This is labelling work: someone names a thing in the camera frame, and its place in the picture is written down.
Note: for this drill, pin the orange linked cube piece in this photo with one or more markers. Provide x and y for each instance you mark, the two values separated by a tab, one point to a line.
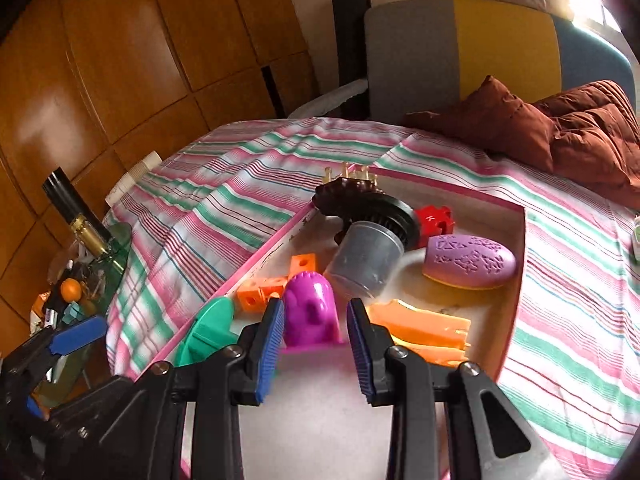
260	294

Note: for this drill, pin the red plastic block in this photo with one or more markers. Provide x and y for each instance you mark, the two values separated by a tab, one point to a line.
435	225

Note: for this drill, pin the green plastic disc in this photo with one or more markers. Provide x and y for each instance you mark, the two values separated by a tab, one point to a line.
210	330

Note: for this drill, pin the white ridged plastic object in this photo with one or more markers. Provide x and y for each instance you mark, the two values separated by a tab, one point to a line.
132	177

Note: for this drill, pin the purple ridged dome toy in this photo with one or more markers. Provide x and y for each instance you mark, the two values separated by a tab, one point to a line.
312	310

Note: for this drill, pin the wooden wardrobe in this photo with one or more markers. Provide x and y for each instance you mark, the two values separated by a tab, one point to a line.
125	60

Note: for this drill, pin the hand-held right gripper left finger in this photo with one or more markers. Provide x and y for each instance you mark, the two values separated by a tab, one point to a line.
267	355

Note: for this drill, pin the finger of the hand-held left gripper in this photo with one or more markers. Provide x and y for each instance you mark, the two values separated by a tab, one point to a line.
34	407
80	335

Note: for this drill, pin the multicolour padded headboard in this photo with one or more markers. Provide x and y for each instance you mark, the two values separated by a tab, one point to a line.
500	45

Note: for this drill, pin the black gear grey cup toy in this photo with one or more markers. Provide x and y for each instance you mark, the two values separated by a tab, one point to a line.
370	255

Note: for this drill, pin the black gold bottle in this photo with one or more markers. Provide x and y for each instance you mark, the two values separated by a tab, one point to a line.
80	215

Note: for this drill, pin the green glass side table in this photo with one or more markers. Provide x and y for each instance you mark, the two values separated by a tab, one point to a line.
112	255

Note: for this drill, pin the pink-edged cardboard box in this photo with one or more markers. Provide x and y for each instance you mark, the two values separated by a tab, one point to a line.
320	410

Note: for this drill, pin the orange plastic track piece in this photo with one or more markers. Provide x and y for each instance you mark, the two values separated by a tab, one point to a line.
425	322

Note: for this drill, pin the brown quilt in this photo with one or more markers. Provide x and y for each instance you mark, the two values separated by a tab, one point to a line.
575	130

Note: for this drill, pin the dark brown pegged toy piece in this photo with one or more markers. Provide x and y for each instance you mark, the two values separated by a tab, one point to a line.
345	195

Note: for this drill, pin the orange fruit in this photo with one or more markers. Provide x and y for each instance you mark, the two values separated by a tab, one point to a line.
71	290

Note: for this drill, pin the orange plastic cube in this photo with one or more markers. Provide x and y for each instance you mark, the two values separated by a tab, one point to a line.
305	266

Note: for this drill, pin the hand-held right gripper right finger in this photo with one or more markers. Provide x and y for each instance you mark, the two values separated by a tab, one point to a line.
360	352

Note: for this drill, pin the striped blanket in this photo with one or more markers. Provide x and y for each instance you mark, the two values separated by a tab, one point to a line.
210	200

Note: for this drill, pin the green white round toy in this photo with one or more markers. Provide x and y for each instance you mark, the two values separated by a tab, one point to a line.
636	240

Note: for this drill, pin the purple perforated oval shell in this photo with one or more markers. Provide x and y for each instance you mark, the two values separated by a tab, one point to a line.
470	260

